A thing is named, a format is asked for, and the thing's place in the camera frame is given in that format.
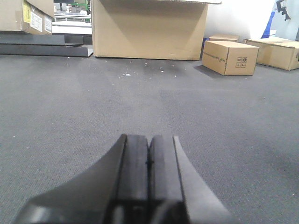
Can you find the small cardboard box behind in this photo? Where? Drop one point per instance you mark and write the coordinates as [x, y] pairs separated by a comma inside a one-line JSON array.
[[223, 37]]

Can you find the black metal rail bar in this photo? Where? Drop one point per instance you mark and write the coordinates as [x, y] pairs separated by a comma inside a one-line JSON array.
[[69, 45]]

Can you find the flat cardboard box right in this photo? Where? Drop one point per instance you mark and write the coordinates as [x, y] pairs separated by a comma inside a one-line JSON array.
[[276, 52]]

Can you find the small cardboard box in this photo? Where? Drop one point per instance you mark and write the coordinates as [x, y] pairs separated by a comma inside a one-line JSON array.
[[223, 37], [230, 58]]

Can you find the blue plastic object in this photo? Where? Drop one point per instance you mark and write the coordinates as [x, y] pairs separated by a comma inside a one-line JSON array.
[[266, 33]]

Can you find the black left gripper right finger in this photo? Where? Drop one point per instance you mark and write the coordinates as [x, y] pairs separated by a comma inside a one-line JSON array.
[[178, 195]]

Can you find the labelled cardboard box left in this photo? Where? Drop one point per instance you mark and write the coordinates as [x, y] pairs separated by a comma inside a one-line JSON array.
[[29, 16]]

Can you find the large open cardboard box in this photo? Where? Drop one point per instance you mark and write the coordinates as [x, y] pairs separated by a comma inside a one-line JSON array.
[[149, 29]]

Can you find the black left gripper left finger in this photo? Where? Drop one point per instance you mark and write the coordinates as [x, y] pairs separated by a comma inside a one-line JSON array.
[[115, 188]]

